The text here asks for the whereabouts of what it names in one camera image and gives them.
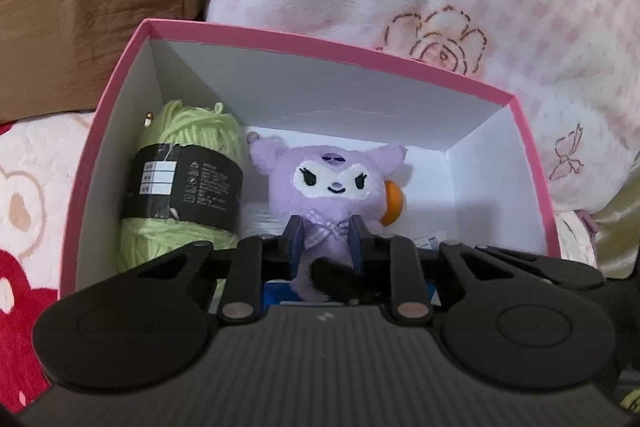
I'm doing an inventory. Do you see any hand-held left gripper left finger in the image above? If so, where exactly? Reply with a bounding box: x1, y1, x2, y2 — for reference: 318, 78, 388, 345
107, 216, 303, 324

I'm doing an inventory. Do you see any gold satin cloth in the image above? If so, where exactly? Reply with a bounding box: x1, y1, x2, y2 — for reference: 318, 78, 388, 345
590, 147, 640, 280

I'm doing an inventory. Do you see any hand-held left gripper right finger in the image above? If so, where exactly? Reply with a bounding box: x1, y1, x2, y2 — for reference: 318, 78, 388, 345
349, 216, 607, 324

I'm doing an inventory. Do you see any green yarn ball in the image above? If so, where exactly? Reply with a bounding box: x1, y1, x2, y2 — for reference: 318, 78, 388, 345
117, 101, 246, 278

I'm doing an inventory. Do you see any blue wet wipes packet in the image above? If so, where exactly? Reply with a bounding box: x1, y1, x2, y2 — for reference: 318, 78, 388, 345
261, 278, 438, 308

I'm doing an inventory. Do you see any orange makeup sponge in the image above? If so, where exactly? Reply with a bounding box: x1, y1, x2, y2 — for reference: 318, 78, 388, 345
380, 179, 407, 226

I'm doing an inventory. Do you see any bear printed blanket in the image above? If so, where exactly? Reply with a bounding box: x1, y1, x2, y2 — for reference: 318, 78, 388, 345
0, 109, 601, 413

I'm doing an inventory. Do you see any brown pillow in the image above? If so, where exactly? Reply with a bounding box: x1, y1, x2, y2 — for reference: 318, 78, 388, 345
0, 0, 226, 122

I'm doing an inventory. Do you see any purple plush toy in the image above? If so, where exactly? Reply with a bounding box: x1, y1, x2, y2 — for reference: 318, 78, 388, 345
247, 134, 408, 303

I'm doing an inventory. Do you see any pink cardboard box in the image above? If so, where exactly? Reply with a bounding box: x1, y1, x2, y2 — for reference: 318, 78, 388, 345
59, 18, 562, 300

